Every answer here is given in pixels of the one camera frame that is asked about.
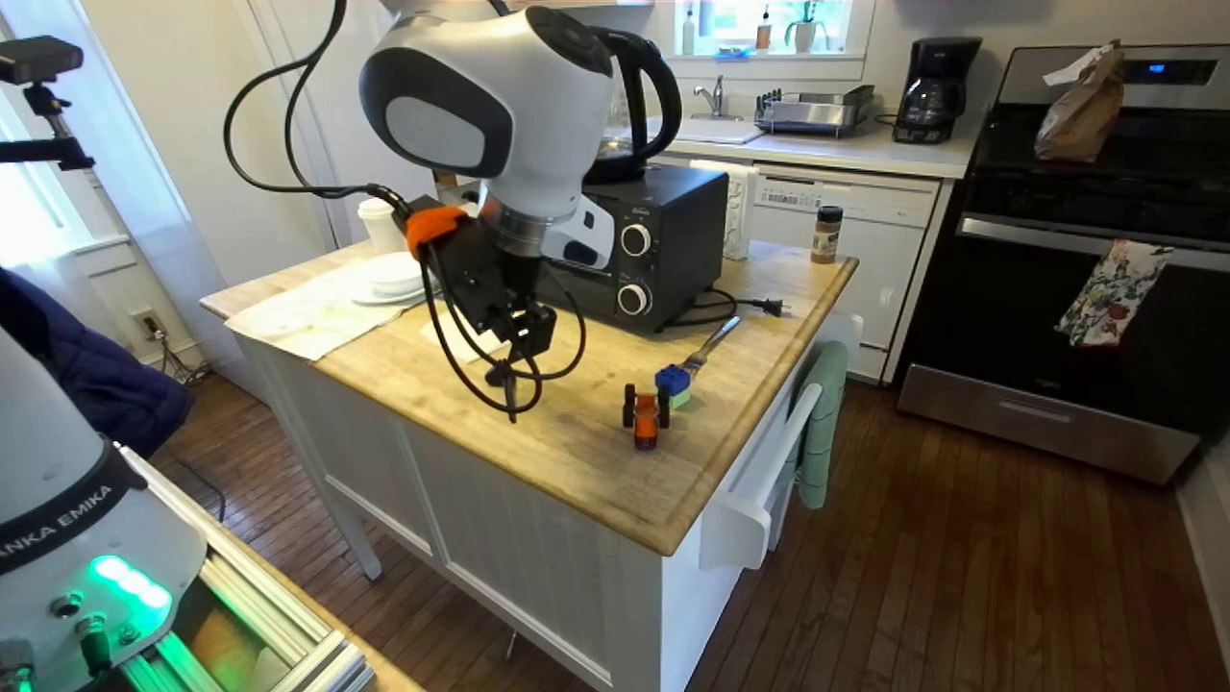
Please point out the white soap bottle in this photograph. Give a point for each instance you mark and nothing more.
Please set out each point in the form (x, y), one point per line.
(689, 31)

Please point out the green hanging towel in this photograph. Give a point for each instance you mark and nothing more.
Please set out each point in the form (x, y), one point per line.
(822, 423)

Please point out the black glass electric kettle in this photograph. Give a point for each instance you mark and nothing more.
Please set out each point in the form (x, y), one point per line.
(658, 89)

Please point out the white cup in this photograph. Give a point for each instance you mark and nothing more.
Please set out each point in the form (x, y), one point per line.
(381, 223)

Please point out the metal dish rack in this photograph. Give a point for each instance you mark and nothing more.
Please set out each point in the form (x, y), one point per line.
(808, 114)

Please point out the white dishwasher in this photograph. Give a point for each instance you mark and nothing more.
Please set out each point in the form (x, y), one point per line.
(886, 255)

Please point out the aluminium robot stand frame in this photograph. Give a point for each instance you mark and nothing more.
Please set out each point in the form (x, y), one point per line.
(275, 626)

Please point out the large white paper towel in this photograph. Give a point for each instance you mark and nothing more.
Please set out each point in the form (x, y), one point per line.
(308, 319)

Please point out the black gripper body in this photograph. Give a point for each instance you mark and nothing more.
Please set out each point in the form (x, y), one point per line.
(493, 275)

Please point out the black coffee maker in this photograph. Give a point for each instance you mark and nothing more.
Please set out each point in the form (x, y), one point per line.
(930, 92)

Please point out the black toaster oven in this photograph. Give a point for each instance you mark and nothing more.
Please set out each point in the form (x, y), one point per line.
(679, 232)

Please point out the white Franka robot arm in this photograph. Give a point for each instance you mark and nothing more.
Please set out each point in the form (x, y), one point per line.
(513, 100)

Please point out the black camera on tripod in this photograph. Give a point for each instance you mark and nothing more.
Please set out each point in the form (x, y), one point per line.
(43, 64)

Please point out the white kitchen counter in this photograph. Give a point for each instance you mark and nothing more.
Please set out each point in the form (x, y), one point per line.
(871, 154)

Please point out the white windowsill pot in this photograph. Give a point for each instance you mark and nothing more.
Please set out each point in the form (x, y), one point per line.
(802, 31)

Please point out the orange black toy car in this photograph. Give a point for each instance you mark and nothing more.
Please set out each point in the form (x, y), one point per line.
(645, 421)

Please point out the small orange-label bottle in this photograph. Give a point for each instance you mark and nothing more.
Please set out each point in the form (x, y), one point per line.
(763, 31)

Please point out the small white napkin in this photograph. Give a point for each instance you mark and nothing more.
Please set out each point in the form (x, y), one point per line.
(443, 341)

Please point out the blue sponge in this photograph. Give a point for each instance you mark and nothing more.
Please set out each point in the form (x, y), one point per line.
(731, 50)

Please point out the chrome sink faucet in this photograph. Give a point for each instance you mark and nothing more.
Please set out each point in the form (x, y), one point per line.
(712, 98)

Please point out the white towel bar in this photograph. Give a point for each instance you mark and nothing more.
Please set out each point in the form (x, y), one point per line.
(753, 493)

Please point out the spice jar with black lid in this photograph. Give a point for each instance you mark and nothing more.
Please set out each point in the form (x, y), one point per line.
(829, 236)

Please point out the white panel door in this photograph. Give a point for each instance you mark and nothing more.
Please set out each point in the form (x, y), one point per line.
(319, 115)

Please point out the dark blue jacket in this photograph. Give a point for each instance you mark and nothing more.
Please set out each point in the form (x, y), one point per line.
(79, 370)

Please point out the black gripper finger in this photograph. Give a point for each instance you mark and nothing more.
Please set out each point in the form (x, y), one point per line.
(502, 352)
(539, 332)

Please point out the stack of white plates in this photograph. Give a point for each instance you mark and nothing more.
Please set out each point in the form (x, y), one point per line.
(384, 283)

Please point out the black steel kitchen stove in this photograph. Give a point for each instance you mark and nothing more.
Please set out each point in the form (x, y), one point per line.
(1089, 309)

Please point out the white kitchen island cart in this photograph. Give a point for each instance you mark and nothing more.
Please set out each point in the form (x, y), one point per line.
(551, 564)

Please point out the brown paper bag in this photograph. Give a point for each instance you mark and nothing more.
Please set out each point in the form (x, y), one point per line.
(1078, 115)

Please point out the white wall outlet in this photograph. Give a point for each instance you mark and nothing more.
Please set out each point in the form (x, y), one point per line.
(146, 323)

